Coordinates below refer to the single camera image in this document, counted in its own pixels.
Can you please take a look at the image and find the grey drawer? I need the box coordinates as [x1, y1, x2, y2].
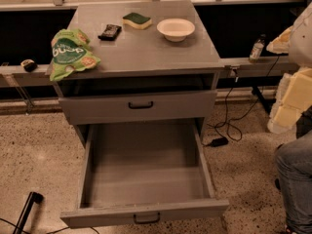
[60, 119, 229, 228]
[59, 90, 216, 125]

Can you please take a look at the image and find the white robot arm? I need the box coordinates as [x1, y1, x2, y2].
[266, 4, 312, 134]

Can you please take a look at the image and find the grey drawer cabinet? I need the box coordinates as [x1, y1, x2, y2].
[55, 0, 223, 145]

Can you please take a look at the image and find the black wheeled table leg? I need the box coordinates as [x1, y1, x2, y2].
[252, 86, 271, 114]

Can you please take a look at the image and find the clear plastic bottle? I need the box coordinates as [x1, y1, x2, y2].
[249, 34, 266, 62]

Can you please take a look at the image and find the person leg in jeans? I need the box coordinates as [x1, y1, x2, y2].
[274, 107, 312, 234]

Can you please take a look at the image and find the black power adapter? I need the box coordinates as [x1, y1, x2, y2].
[211, 136, 228, 147]

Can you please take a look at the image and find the white bowl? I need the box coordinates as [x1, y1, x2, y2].
[157, 19, 195, 42]

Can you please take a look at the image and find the green yellow sponge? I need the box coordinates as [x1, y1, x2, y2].
[122, 13, 152, 30]

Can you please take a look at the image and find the dark snack bar wrapper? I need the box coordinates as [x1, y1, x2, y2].
[97, 24, 122, 41]

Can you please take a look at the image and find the green chip bag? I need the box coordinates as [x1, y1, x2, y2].
[50, 29, 100, 82]

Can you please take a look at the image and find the small black yellow object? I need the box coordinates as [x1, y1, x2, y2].
[20, 59, 38, 72]

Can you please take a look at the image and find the black stand leg left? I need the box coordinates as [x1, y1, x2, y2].
[13, 192, 43, 234]

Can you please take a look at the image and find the grey side rail bench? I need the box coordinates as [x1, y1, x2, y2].
[0, 64, 51, 88]

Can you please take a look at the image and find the black floor cable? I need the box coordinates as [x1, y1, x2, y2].
[0, 217, 100, 234]

